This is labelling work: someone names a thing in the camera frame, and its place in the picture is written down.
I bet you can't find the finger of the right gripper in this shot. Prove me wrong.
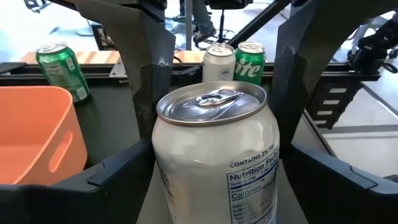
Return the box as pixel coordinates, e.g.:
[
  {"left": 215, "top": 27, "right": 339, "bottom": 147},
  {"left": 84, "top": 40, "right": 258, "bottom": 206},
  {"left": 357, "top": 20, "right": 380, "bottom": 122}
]
[
  {"left": 73, "top": 0, "right": 177, "bottom": 141},
  {"left": 269, "top": 0, "right": 398, "bottom": 151}
]

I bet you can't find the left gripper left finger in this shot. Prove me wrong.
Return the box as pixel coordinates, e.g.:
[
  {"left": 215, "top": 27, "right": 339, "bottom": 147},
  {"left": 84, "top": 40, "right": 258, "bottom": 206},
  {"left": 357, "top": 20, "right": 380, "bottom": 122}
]
[{"left": 0, "top": 139, "right": 155, "bottom": 224}]

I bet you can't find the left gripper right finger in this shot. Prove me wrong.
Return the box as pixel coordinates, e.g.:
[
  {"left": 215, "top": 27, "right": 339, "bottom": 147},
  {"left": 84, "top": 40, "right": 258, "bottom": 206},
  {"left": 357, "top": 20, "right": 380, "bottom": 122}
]
[{"left": 282, "top": 142, "right": 398, "bottom": 224}]

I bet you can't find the green Sprite soda can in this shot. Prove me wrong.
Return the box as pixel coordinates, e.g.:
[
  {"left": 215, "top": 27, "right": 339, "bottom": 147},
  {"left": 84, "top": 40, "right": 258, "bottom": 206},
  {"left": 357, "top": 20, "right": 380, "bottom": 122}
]
[
  {"left": 233, "top": 41, "right": 267, "bottom": 86},
  {"left": 35, "top": 42, "right": 91, "bottom": 103}
]

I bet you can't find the white soda can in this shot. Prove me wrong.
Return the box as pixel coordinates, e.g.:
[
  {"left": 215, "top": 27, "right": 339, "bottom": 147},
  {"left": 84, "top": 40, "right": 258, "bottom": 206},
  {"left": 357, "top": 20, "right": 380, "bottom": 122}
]
[
  {"left": 201, "top": 42, "right": 236, "bottom": 84},
  {"left": 151, "top": 80, "right": 280, "bottom": 224}
]

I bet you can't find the black box with white labels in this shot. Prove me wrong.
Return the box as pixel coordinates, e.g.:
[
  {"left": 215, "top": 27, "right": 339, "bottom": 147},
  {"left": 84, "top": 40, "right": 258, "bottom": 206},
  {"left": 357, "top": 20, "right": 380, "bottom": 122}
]
[{"left": 306, "top": 81, "right": 363, "bottom": 130}]

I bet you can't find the black office chair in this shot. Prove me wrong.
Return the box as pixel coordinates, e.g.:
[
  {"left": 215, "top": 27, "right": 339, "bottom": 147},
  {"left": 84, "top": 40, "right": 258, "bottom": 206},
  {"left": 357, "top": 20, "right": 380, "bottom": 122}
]
[{"left": 206, "top": 0, "right": 249, "bottom": 43}]

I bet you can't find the orange plastic bin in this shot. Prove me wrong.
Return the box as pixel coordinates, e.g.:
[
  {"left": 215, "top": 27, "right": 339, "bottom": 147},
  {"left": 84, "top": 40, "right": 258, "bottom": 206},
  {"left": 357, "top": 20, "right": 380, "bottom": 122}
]
[{"left": 0, "top": 85, "right": 88, "bottom": 187}]

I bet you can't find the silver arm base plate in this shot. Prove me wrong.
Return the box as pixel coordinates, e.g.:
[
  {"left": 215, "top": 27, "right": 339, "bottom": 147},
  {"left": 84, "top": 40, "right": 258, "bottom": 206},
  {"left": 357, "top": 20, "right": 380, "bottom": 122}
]
[{"left": 108, "top": 58, "right": 129, "bottom": 78}]

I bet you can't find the black aluminium table frame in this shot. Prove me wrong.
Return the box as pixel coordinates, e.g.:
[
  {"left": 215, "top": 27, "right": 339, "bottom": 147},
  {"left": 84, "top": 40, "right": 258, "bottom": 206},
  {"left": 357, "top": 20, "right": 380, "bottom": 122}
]
[{"left": 0, "top": 0, "right": 385, "bottom": 86}]

